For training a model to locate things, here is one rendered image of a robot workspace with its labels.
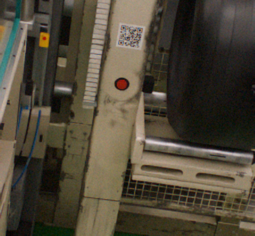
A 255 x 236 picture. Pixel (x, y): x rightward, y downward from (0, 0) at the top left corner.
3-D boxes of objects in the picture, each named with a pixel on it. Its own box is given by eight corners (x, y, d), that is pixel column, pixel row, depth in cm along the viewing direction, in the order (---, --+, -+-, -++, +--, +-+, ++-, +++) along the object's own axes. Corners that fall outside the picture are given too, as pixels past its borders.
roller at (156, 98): (139, 104, 245) (141, 91, 244) (138, 100, 250) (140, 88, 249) (241, 118, 248) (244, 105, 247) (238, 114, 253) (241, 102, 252)
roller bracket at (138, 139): (130, 164, 220) (135, 137, 215) (130, 98, 254) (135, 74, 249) (141, 166, 221) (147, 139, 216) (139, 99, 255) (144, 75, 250)
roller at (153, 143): (139, 144, 226) (139, 151, 222) (142, 131, 224) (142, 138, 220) (251, 160, 229) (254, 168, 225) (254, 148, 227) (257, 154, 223)
